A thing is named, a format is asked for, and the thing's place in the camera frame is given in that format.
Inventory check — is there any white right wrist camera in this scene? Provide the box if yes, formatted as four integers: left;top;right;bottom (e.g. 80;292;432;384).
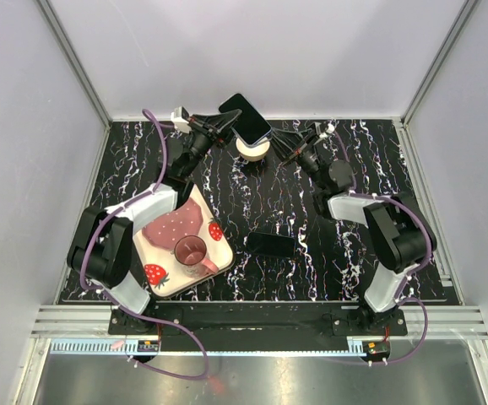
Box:
317;122;335;139

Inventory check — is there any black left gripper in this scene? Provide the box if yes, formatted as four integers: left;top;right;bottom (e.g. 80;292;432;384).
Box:
182;111;245;179

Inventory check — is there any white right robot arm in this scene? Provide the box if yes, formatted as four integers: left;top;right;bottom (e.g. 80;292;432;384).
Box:
270;122;437;335

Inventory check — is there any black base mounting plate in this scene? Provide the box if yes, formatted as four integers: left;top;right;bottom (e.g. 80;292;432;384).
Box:
107;300;409;338

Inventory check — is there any pink dotted plate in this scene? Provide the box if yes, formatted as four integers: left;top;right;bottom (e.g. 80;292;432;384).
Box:
142;197;203;251

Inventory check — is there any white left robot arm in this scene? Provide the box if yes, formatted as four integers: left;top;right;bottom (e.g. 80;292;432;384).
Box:
66;107;241;334

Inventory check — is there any white strawberry tray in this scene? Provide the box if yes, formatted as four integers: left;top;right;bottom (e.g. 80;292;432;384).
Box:
133;186;235;299

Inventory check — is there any black smartphone on table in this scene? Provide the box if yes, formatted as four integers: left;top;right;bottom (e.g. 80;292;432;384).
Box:
246;231;296;258

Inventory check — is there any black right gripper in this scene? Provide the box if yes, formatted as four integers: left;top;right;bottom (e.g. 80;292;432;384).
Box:
262;130;326;192

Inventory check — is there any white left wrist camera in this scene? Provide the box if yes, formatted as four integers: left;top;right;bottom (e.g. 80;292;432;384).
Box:
171;106;191;133

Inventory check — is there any phone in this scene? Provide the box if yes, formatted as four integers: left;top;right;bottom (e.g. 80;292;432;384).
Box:
218;93;271;147

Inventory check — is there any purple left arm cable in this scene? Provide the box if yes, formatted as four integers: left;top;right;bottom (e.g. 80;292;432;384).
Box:
79;108;211;380

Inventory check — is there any cream ceramic bowl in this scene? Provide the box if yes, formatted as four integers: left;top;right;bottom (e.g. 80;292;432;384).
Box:
236;138;270;162

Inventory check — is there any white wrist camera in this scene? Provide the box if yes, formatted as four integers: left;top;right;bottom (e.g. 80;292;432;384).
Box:
171;106;191;133
317;122;335;139

